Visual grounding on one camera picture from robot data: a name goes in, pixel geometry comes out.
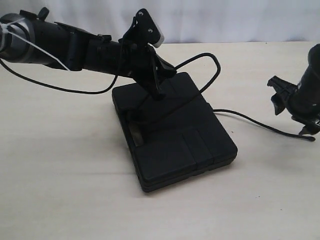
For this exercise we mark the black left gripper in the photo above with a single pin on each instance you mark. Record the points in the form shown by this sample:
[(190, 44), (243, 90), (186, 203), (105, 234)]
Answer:
[(144, 66)]

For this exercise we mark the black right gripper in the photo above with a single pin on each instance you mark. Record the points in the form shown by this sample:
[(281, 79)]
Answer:
[(302, 101)]

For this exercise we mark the black plastic carry case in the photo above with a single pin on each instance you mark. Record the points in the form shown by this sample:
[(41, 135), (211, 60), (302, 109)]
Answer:
[(188, 143)]

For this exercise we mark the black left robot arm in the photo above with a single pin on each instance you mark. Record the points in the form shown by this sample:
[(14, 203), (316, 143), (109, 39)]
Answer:
[(27, 38)]

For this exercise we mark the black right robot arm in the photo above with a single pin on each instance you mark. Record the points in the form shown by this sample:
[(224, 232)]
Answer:
[(312, 72)]

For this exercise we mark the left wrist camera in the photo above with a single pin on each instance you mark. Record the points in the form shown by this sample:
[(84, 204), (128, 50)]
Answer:
[(144, 30)]

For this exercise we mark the white cable tie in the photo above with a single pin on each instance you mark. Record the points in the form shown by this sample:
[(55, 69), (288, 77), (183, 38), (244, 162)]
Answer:
[(5, 30)]

